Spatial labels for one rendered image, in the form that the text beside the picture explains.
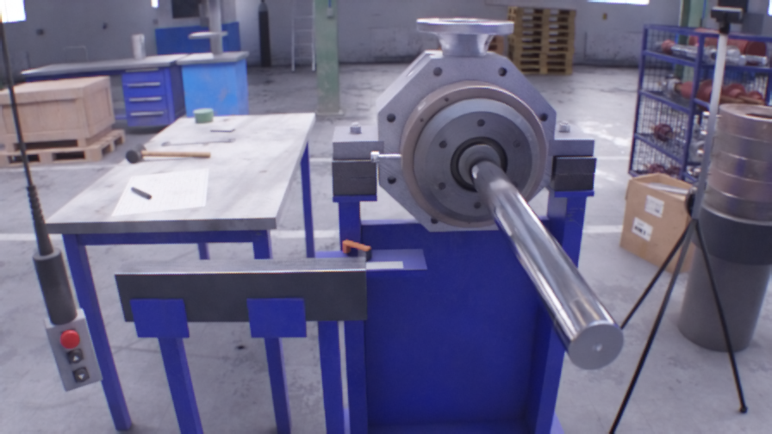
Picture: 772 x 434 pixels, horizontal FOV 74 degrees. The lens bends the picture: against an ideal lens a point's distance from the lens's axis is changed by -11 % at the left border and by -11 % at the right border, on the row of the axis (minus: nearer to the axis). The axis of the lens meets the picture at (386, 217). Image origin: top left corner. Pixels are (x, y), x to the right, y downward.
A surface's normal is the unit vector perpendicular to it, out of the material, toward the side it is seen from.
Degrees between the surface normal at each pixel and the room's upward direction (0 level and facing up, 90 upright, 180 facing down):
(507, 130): 90
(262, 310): 90
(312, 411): 0
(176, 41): 90
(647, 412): 0
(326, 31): 90
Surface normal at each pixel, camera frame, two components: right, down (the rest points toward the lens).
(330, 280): 0.04, 0.37
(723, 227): -0.84, 0.22
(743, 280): -0.30, 0.36
